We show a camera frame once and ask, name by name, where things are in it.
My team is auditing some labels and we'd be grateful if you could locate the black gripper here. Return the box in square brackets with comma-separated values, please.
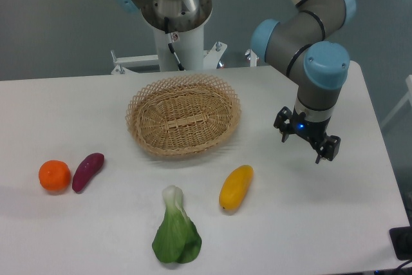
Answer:
[274, 106, 341, 164]

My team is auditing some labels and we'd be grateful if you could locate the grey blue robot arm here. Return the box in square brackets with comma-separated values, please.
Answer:
[117, 0, 356, 160]

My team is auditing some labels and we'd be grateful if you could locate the yellow mango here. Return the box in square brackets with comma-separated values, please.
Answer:
[219, 165, 254, 213]

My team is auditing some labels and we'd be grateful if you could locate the woven wicker basket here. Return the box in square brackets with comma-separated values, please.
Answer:
[126, 74, 241, 158]

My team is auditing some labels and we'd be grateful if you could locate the black device at table edge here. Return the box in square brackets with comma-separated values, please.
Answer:
[389, 226, 411, 261]

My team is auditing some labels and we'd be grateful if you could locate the green bok choy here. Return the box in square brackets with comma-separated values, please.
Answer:
[152, 185, 202, 264]

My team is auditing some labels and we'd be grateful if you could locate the purple sweet potato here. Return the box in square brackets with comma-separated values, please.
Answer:
[72, 153, 105, 193]

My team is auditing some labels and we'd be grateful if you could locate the orange tangerine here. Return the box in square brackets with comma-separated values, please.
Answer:
[38, 160, 71, 193]

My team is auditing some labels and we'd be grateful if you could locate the white frame at right edge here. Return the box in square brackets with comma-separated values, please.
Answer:
[380, 75, 411, 131]

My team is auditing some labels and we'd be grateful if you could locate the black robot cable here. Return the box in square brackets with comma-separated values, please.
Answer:
[163, 16, 187, 71]

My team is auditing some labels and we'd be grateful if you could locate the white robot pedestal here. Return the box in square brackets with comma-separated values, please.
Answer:
[111, 0, 228, 74]

